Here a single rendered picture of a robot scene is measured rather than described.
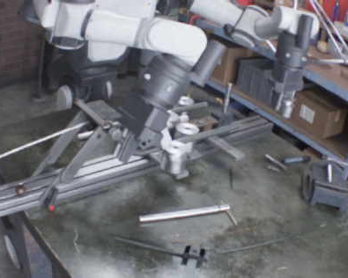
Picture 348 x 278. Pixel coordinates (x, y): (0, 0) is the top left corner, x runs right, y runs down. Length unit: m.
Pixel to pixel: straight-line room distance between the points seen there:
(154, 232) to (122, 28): 0.39
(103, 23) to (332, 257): 0.66
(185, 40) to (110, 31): 0.15
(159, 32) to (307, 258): 0.52
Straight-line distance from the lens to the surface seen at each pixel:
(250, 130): 1.22
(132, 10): 1.22
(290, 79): 1.15
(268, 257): 0.85
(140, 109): 0.86
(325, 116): 2.39
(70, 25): 0.89
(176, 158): 0.93
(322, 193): 1.02
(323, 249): 0.92
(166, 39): 0.83
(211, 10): 1.34
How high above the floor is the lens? 1.43
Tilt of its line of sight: 29 degrees down
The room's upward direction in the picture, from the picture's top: 10 degrees clockwise
